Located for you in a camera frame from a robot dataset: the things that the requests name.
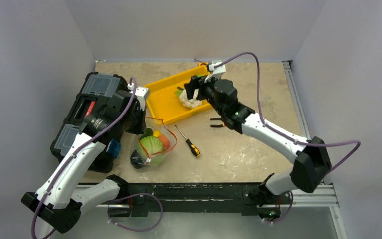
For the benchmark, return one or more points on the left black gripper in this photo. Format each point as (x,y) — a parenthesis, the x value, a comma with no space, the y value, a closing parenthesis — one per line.
(141,127)

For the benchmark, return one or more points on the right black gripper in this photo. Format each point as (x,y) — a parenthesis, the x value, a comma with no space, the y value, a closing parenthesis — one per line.
(196,87)

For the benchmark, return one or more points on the dark green toy avocado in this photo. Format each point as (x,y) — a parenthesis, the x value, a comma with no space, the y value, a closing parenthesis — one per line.
(147,132)

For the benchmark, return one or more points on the green toy cabbage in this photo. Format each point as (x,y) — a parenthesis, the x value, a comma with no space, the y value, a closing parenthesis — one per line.
(148,146)

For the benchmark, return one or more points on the clear orange zip bag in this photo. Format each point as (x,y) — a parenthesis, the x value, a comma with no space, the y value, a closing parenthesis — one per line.
(155,124)

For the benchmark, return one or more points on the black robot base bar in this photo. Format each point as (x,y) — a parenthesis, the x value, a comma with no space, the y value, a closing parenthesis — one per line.
(248,199)

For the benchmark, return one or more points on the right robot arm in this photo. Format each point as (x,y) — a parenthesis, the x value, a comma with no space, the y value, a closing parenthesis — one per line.
(310,159)

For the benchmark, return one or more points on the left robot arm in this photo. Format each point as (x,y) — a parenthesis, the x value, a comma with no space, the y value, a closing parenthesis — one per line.
(55,202)

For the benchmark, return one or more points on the white toy cauliflower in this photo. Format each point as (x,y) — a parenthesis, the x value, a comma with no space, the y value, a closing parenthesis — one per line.
(190,103)

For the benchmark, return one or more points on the yellow plastic bin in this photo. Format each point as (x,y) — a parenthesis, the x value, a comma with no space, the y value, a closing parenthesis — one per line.
(163,102)

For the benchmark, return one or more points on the black plastic toolbox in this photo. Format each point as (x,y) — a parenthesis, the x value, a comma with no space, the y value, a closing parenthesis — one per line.
(94,94)

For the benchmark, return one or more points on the yellow black screwdriver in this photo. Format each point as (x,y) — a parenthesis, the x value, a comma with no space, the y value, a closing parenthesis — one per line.
(195,151)

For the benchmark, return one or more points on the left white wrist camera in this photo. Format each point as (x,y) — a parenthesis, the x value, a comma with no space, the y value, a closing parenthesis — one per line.
(142,93)

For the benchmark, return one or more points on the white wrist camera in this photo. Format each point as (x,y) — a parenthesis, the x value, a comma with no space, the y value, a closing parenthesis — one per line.
(216,70)
(142,93)

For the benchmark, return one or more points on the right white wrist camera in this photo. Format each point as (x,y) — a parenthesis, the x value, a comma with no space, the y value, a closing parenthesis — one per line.
(216,70)

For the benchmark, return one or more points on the aluminium frame rail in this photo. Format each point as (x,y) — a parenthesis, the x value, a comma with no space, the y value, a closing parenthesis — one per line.
(325,195)

